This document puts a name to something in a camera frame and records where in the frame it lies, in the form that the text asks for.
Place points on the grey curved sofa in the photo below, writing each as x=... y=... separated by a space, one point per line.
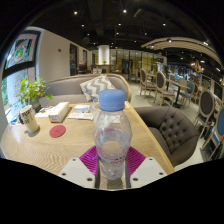
x=65 y=88

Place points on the grey white chevron cushion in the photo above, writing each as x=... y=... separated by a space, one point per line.
x=95 y=88

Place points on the grey tufted armchair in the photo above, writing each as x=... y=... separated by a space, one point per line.
x=170 y=133

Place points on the flat round red coaster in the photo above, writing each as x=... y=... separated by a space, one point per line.
x=57 y=131

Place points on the green potted plant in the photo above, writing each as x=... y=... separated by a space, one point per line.
x=31 y=90

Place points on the group of wooden chairs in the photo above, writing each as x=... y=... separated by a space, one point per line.
x=160 y=81

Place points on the person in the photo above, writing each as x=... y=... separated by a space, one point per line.
x=82 y=67

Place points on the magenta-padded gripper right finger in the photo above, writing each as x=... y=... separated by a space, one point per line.
x=148 y=170

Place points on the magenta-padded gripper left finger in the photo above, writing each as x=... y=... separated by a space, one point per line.
x=76 y=171

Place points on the window with colourful stickers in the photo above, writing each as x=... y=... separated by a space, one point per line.
x=15 y=66

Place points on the group of ceiling lights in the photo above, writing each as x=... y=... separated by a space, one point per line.
x=124 y=11

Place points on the clear blue-capped water bottle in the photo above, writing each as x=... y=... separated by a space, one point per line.
x=112 y=140

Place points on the white orange tissue box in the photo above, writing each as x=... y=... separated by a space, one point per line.
x=59 y=112

